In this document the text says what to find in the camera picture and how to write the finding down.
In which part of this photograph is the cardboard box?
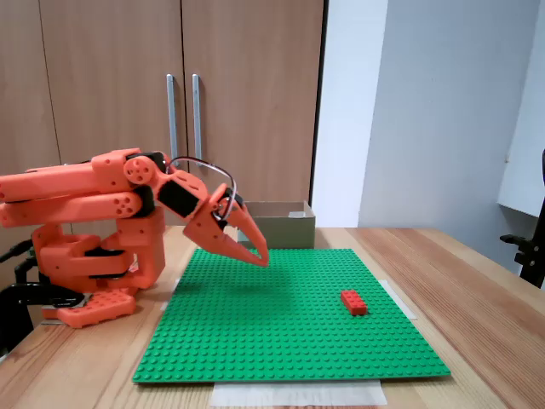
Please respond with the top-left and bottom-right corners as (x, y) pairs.
(236, 199), (317, 251)

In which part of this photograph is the green lego baseplate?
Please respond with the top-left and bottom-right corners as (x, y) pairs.
(131, 247), (452, 384)

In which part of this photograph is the red lego block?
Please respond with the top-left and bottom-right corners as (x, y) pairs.
(340, 290), (369, 317)

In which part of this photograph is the translucent tape strip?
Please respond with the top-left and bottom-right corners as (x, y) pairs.
(211, 380), (388, 408)
(159, 277), (182, 313)
(384, 279), (418, 320)

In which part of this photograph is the wooden cabinet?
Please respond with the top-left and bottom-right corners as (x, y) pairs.
(0, 0), (330, 261)

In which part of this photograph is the black table clamp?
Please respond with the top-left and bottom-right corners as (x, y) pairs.
(0, 281), (89, 359)

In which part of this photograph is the black stand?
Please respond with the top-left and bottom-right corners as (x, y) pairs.
(500, 148), (545, 291)

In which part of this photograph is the gripper motor cable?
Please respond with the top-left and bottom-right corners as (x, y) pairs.
(164, 155), (238, 221)

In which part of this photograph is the metal cabinet door handle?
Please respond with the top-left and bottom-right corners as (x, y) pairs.
(191, 73), (204, 166)
(165, 73), (180, 162)

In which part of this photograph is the black cable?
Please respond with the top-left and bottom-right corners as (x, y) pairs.
(0, 239), (34, 263)
(14, 257), (43, 285)

